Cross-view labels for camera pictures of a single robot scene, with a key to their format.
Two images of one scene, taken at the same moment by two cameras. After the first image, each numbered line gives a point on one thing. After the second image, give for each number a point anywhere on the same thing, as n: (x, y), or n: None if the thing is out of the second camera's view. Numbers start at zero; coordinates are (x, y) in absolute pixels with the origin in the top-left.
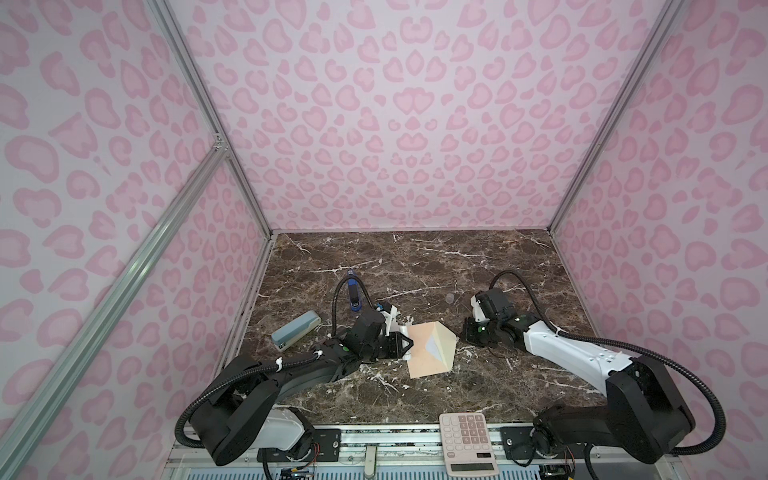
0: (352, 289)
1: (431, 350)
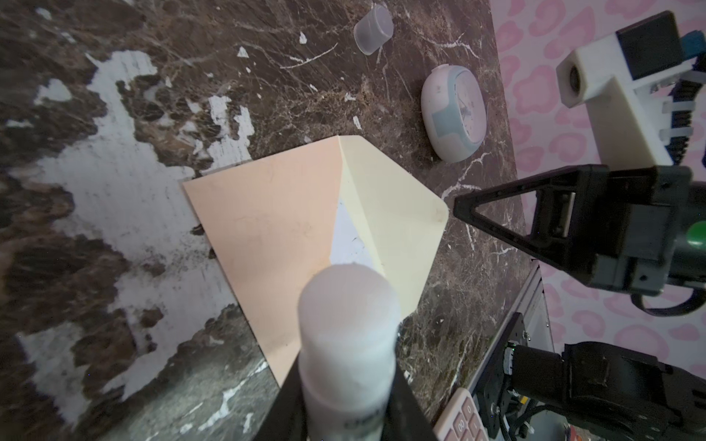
0: None
1: (347, 243)
